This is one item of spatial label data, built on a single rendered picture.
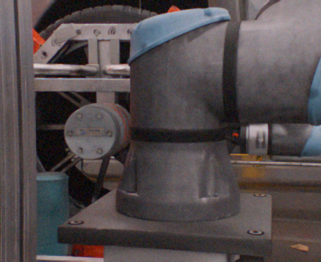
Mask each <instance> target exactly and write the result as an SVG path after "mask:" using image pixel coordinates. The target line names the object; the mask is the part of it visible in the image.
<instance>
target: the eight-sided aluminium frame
mask: <svg viewBox="0 0 321 262"><path fill-rule="evenodd" d="M137 24H138V23H135V24H126V25H120V24H91V25H78V24H74V23H70V24H62V25H61V26H59V27H58V29H57V30H55V31H54V33H53V34H52V35H51V37H50V38H48V39H47V41H46V42H45V43H44V44H43V45H42V46H41V47H40V48H39V49H38V51H37V52H36V53H34V55H33V62H34V63H50V64H55V63H56V62H57V61H58V60H59V59H60V58H61V57H62V56H63V54H64V53H66V51H67V50H68V49H70V46H72V45H73V43H74V42H89V39H93V38H97V40H110V38H119V40H120V42H131V38H130V36H131V33H132V30H133V29H134V27H135V26H136V25H137ZM42 77H43V75H39V74H34V78H42ZM37 173H42V172H41V170H39V169H38V167H37V166H36V174H37ZM82 210H83V209H77V207H76V206H75V205H74V204H73V203H72V202H71V201H70V200H69V219H70V218H72V217H73V216H75V215H76V214H77V213H79V212H81V211H82Z"/></svg>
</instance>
